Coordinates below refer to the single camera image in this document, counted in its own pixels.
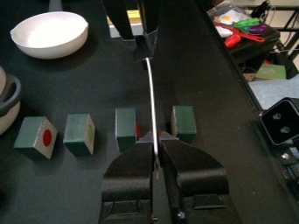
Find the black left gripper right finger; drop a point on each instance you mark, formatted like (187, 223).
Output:
(194, 175)

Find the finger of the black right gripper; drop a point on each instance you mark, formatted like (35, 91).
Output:
(119, 17)
(149, 17)

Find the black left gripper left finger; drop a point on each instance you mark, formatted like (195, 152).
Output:
(129, 175)

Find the yellow block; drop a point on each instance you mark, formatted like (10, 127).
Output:
(134, 16)

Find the green wooden block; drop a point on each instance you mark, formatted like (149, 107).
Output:
(126, 128)
(185, 124)

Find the white bowl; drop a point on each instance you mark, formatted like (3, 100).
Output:
(51, 35)

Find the red plastic toy utensil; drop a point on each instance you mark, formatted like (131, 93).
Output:
(234, 39)

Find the green plastic toy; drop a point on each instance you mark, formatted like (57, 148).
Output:
(246, 24)

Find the green block with red dot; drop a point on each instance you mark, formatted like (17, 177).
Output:
(33, 137)

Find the purple plastic toy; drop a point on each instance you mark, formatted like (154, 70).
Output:
(260, 29)

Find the black storage box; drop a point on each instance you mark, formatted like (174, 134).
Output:
(253, 49)

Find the green cardboard box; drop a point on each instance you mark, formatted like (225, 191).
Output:
(272, 71)

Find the black table level camera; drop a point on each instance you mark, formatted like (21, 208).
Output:
(281, 121)

